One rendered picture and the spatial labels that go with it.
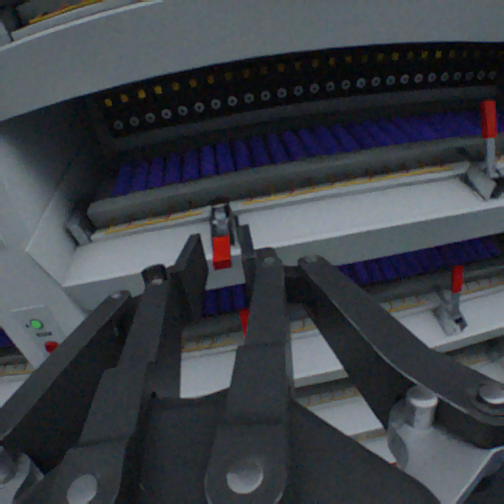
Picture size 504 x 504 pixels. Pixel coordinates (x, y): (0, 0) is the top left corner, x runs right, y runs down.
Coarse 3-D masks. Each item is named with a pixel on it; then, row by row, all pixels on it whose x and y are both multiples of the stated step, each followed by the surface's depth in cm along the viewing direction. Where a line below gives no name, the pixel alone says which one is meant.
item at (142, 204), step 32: (320, 160) 28; (352, 160) 28; (384, 160) 28; (416, 160) 29; (448, 160) 29; (160, 192) 28; (192, 192) 28; (224, 192) 28; (256, 192) 29; (96, 224) 28
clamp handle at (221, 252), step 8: (216, 216) 24; (224, 216) 24; (216, 224) 24; (224, 224) 24; (216, 232) 23; (224, 232) 22; (216, 240) 21; (224, 240) 21; (216, 248) 20; (224, 248) 20; (216, 256) 19; (224, 256) 19; (216, 264) 18; (224, 264) 18
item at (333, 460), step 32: (160, 416) 6; (192, 416) 6; (160, 448) 5; (192, 448) 5; (320, 448) 5; (352, 448) 5; (160, 480) 5; (192, 480) 5; (320, 480) 4; (352, 480) 4; (384, 480) 4; (416, 480) 4
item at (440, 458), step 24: (408, 408) 5; (432, 408) 5; (408, 432) 5; (432, 432) 5; (408, 456) 5; (432, 456) 5; (456, 456) 4; (480, 456) 4; (432, 480) 4; (456, 480) 4
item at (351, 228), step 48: (384, 96) 34; (432, 96) 35; (480, 96) 35; (144, 144) 35; (96, 192) 34; (288, 192) 29; (384, 192) 28; (432, 192) 27; (48, 240) 24; (144, 240) 27; (288, 240) 25; (336, 240) 25; (384, 240) 26; (432, 240) 27; (96, 288) 25; (144, 288) 26
